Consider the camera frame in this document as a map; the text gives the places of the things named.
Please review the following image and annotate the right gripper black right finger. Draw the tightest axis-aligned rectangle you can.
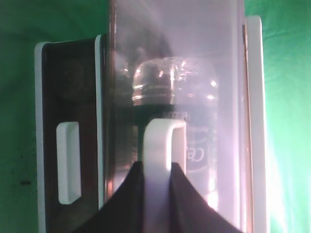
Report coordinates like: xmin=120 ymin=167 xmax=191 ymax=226
xmin=169 ymin=163 xmax=240 ymax=233

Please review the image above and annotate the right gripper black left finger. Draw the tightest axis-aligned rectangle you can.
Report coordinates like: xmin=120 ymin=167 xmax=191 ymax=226
xmin=74 ymin=162 xmax=144 ymax=233

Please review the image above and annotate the clear plastic water bottle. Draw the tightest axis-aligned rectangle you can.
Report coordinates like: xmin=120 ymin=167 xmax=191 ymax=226
xmin=132 ymin=57 xmax=218 ymax=196

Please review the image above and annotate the dark translucent drawer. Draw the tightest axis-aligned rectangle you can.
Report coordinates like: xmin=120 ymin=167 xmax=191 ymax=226
xmin=105 ymin=0 xmax=247 ymax=232
xmin=35 ymin=36 xmax=104 ymax=233

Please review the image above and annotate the green cloth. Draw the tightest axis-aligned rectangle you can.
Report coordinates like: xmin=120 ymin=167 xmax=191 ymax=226
xmin=0 ymin=0 xmax=311 ymax=233

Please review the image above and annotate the white plastic drawer cabinet frame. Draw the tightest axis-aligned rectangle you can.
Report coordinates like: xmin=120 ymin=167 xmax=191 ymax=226
xmin=34 ymin=15 xmax=269 ymax=233

